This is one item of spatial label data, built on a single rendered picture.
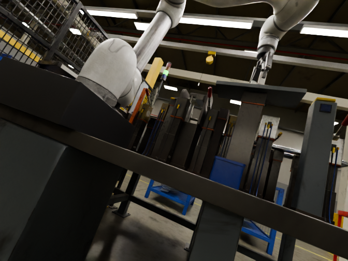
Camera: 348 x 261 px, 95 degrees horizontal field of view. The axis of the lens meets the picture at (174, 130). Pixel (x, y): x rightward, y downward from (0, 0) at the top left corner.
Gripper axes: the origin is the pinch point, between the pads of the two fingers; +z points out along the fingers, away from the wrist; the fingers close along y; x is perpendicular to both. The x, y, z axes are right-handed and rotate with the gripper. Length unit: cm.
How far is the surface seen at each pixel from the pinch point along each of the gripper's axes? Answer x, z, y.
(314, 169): -21.9, 35.0, -14.6
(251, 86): 4.6, 6.3, -6.0
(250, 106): 1.8, 14.4, -3.7
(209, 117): 14.3, 19.2, 15.1
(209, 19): 41, -202, 156
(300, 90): -11.8, 5.9, -13.7
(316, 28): -109, -201, 113
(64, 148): 53, 56, -31
